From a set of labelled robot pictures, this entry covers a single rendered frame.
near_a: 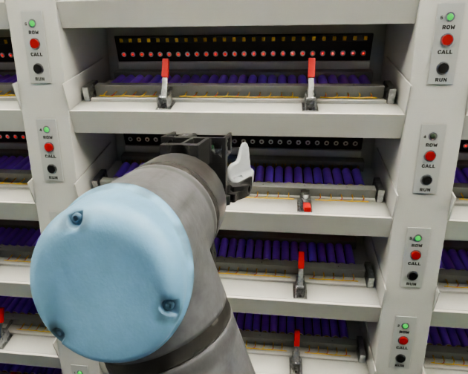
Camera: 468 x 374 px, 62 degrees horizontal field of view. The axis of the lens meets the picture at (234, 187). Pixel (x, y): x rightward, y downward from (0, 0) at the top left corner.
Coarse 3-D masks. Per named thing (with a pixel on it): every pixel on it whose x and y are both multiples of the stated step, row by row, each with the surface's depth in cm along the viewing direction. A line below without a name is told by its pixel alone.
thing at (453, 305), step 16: (448, 240) 89; (448, 256) 85; (464, 256) 85; (448, 272) 80; (464, 272) 80; (448, 288) 80; (464, 288) 80; (448, 304) 76; (464, 304) 76; (432, 320) 77; (448, 320) 76; (464, 320) 76
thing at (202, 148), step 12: (168, 144) 36; (180, 144) 36; (192, 144) 36; (204, 144) 38; (216, 144) 44; (228, 144) 45; (192, 156) 35; (204, 156) 39; (216, 156) 41; (216, 168) 42; (228, 192) 45; (228, 204) 44
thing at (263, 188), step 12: (108, 180) 81; (252, 192) 78; (264, 192) 78; (276, 192) 78; (288, 192) 77; (312, 192) 77; (324, 192) 76; (336, 192) 76; (348, 192) 76; (360, 192) 75; (372, 192) 75
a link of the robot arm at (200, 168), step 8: (152, 160) 32; (160, 160) 31; (168, 160) 31; (176, 160) 32; (184, 160) 32; (192, 160) 33; (200, 160) 34; (192, 168) 31; (200, 168) 32; (208, 168) 34; (200, 176) 31; (208, 176) 32; (216, 176) 34; (208, 184) 31; (216, 184) 33; (216, 192) 32; (224, 192) 35; (216, 200) 31; (224, 200) 34; (224, 208) 34
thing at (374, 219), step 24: (96, 168) 84; (384, 168) 77; (384, 192) 74; (240, 216) 75; (264, 216) 74; (288, 216) 73; (312, 216) 73; (336, 216) 72; (360, 216) 72; (384, 216) 72
